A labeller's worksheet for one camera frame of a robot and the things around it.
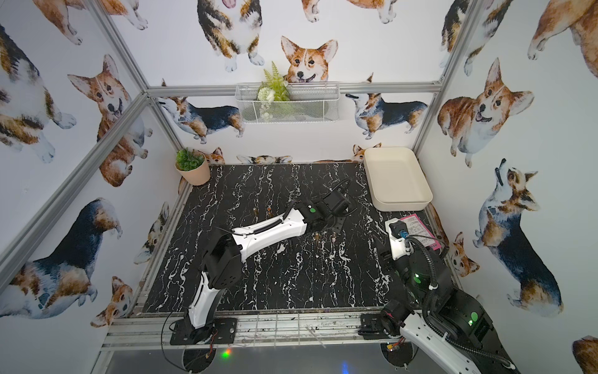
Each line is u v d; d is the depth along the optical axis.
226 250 0.55
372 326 0.73
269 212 1.00
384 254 0.56
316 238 0.95
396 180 1.09
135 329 0.76
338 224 0.77
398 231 0.51
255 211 1.02
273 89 0.82
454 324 0.41
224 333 0.73
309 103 0.92
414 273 0.44
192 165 1.03
